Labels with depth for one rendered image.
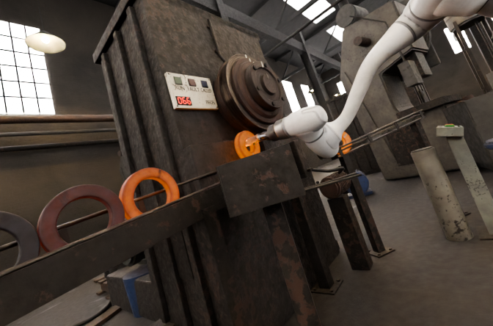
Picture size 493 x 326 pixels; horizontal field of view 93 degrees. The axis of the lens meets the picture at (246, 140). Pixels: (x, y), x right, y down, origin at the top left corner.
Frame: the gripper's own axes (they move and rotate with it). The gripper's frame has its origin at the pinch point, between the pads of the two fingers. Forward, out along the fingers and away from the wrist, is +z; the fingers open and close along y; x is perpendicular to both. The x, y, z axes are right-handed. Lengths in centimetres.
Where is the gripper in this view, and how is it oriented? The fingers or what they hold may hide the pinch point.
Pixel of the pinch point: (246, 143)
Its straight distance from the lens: 115.2
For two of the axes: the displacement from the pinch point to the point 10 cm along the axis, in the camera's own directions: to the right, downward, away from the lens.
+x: -2.7, -9.6, 1.1
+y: 6.4, -0.9, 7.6
